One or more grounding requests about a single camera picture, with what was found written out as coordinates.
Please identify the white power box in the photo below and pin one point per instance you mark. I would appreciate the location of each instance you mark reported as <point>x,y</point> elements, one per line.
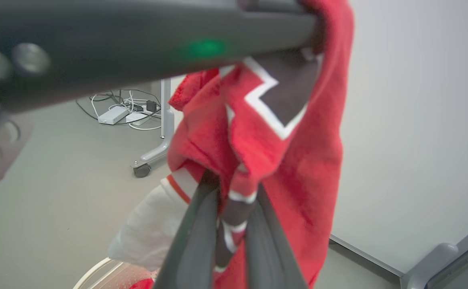
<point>112,114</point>

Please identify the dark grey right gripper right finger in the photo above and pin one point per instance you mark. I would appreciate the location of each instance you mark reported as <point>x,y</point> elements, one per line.
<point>266,249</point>

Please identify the black power adapter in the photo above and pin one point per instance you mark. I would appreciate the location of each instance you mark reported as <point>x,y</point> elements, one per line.
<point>151,106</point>

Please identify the red garment with diamond pattern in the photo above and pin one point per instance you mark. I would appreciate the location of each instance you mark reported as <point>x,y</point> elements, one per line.
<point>314,180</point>

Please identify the grey table frame corner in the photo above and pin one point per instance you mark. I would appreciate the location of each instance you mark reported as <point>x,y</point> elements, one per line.
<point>446,265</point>

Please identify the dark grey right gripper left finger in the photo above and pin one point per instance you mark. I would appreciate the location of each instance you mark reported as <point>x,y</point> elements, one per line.
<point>195,241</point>

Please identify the grey desk leg with caster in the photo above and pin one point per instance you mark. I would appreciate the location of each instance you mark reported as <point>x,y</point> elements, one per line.
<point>166,120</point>

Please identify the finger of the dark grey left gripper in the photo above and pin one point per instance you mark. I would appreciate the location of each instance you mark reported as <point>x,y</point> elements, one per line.
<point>137,36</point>
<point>274,5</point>

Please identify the white garment with orange band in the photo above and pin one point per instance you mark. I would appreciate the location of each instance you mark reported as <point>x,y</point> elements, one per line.
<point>153,224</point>

